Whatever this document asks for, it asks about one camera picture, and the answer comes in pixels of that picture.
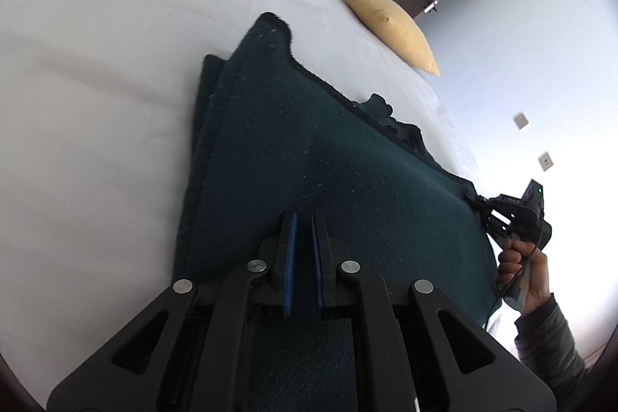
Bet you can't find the grey right sleeve forearm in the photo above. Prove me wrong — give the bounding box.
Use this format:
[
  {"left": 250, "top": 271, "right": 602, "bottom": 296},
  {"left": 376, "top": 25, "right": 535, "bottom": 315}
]
[{"left": 514, "top": 294, "right": 589, "bottom": 408}]

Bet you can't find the door handle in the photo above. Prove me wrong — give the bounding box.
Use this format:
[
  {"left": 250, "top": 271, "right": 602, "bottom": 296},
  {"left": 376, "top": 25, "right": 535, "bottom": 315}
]
[{"left": 422, "top": 0, "right": 439, "bottom": 14}]

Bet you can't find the person's right hand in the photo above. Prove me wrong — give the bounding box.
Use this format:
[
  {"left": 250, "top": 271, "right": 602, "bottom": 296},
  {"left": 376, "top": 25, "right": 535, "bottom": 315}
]
[{"left": 496, "top": 238, "right": 551, "bottom": 316}]

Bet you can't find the yellow pillow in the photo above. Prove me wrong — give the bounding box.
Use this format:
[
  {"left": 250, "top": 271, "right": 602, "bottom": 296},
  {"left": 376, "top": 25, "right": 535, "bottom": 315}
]
[{"left": 345, "top": 0, "right": 440, "bottom": 76}]

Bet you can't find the white bed sheet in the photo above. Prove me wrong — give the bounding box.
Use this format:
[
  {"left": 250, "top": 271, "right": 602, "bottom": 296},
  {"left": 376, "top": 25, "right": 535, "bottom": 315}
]
[{"left": 1, "top": 0, "right": 474, "bottom": 402}]

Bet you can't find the upper wall switch plate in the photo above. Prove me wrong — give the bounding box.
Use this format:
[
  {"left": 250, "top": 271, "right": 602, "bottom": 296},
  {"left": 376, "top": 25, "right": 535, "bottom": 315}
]
[{"left": 513, "top": 113, "right": 529, "bottom": 130}]

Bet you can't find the lower wall socket plate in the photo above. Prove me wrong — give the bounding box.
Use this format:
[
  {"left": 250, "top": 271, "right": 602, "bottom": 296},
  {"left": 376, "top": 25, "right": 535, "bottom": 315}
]
[{"left": 538, "top": 153, "right": 554, "bottom": 171}]

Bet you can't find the dark green knit sweater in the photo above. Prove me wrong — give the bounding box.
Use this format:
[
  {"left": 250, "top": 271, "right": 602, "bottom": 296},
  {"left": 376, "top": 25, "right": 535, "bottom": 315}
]
[{"left": 173, "top": 12, "right": 496, "bottom": 323}]

